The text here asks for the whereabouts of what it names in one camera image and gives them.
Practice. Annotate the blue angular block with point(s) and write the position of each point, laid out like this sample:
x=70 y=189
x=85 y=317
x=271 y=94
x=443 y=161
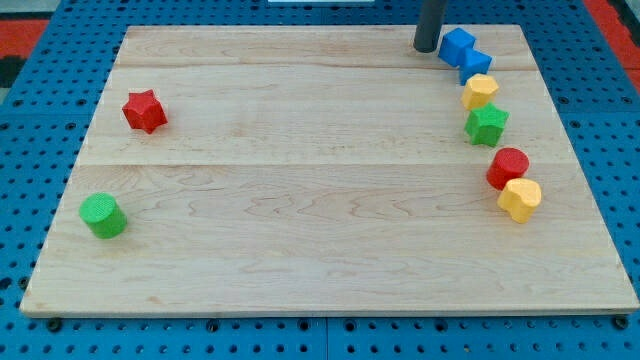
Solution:
x=473 y=62

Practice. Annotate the red cylinder block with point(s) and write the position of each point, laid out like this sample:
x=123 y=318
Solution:
x=508 y=163

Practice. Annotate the yellow heart block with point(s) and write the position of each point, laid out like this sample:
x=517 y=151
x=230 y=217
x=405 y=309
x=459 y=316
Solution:
x=520 y=197

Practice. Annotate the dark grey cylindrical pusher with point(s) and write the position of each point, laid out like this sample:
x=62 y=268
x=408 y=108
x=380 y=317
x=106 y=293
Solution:
x=429 y=25

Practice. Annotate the red star block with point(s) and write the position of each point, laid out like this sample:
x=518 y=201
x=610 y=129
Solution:
x=143 y=111

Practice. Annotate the wooden board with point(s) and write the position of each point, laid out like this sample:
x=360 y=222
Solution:
x=314 y=171

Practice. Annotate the green star block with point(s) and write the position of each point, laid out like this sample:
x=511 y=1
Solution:
x=485 y=125

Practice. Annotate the blue cube block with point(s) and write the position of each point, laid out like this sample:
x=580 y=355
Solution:
x=453 y=45

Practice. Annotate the yellow hexagon block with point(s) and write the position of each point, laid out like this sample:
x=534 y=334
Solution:
x=479 y=90

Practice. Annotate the green cylinder block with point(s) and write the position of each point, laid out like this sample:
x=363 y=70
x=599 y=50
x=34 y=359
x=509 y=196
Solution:
x=102 y=215

